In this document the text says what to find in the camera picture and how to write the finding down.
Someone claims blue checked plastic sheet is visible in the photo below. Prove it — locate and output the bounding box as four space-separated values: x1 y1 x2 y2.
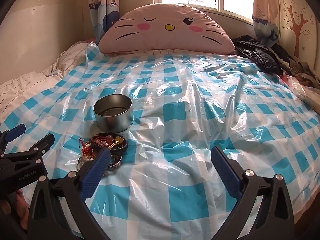
0 41 320 230

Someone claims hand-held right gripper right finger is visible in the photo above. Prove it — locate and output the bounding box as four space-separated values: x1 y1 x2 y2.
211 146 297 240

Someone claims black puffer jacket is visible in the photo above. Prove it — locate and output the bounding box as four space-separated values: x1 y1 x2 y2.
232 35 284 75

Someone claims red cord bracelet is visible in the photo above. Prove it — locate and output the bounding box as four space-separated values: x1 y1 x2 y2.
79 137 97 159

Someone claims pile of clothes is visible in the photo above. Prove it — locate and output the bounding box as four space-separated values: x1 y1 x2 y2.
271 44 320 95

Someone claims pink cat face pillow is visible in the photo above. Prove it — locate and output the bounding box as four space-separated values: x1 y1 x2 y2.
97 3 236 55

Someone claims white quilt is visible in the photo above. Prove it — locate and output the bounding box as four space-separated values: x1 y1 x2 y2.
0 41 89 128

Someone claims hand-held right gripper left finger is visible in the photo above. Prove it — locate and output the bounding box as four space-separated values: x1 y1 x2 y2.
26 147 112 240

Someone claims round metal tin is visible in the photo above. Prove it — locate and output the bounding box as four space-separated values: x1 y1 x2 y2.
93 94 133 133

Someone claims brown tree wall decal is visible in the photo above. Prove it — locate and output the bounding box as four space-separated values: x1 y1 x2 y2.
282 0 316 58

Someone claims black bangle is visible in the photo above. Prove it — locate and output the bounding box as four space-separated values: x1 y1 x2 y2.
90 132 128 155

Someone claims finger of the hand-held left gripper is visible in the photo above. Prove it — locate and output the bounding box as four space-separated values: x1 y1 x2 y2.
24 133 55 158
0 124 26 151

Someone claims whale print curtain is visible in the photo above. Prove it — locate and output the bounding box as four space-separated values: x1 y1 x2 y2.
251 0 280 48
89 0 122 42

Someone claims person's left hand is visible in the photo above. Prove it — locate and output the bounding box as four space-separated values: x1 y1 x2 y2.
0 190 30 224

